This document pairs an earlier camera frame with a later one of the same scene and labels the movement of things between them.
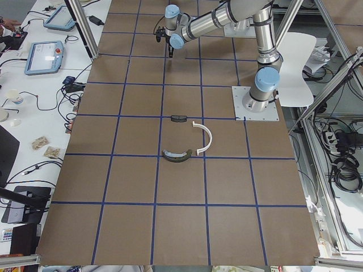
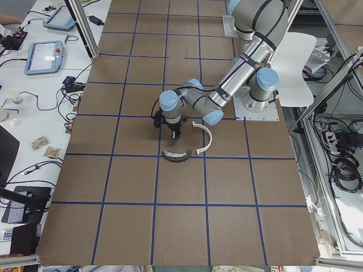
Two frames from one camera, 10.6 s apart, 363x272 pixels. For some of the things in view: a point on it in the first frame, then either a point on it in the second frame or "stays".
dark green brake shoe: x=175 y=157 stays
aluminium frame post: x=78 y=15 stays
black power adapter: x=96 y=20 stays
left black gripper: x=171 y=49 → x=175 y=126
